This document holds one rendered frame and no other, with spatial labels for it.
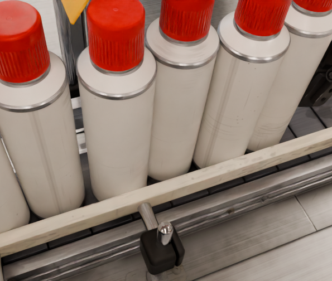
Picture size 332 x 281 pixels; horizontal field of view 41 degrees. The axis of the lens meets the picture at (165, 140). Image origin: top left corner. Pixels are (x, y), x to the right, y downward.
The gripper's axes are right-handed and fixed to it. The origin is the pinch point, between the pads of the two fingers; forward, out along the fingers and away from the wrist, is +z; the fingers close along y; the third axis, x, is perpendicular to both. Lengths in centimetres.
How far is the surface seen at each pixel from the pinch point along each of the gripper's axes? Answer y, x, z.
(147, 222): 6.2, -17.1, 9.7
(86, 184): -0.7, -19.2, 13.7
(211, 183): 4.3, -10.4, 8.0
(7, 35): 1.0, -29.2, -4.5
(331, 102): -1.4, 7.5, 4.0
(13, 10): -0.9, -28.6, -4.7
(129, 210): 4.3, -17.8, 10.5
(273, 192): 5.4, -2.0, 9.7
